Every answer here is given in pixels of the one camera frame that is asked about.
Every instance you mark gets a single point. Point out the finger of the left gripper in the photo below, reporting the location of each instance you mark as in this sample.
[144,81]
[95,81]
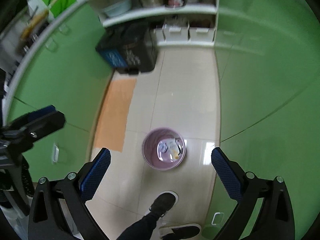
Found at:
[34,126]

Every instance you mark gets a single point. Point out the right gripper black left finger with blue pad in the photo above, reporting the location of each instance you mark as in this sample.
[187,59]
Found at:
[47,220]

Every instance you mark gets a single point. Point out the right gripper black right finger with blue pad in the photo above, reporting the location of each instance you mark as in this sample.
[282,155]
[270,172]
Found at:
[275,219]

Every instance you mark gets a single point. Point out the black pedal trash bin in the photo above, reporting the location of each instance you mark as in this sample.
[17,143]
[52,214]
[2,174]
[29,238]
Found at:
[128,48]

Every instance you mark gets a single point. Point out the purple round trash bin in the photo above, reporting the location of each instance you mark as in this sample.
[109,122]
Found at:
[163,149]

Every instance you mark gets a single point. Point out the orange floor mat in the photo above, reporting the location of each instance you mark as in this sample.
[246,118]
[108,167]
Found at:
[112,121]

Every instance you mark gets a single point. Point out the black right shoe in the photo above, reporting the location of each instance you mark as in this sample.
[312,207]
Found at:
[185,231]

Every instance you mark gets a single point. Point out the black shoe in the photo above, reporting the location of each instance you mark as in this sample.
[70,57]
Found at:
[185,231]
[163,203]

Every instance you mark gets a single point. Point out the dark trouser leg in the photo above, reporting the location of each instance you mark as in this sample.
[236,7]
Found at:
[141,229]

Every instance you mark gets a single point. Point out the black left shoe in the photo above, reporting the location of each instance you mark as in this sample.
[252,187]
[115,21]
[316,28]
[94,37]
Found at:
[163,203]

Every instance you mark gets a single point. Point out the light blue basin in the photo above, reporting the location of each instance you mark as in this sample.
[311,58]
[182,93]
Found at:
[117,8]

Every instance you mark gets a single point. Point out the white storage box left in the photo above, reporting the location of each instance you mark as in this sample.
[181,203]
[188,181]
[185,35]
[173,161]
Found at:
[176,31]

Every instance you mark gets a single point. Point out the white storage box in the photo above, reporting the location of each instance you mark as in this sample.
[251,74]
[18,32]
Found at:
[201,32]
[176,31]

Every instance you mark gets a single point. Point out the white shelf unit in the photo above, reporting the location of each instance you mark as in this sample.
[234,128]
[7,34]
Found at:
[203,8]

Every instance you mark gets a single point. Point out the white storage box right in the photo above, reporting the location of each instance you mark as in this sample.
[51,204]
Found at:
[201,32]

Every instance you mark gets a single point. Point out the broom with wooden handle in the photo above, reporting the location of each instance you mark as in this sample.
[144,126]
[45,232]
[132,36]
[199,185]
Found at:
[35,20]

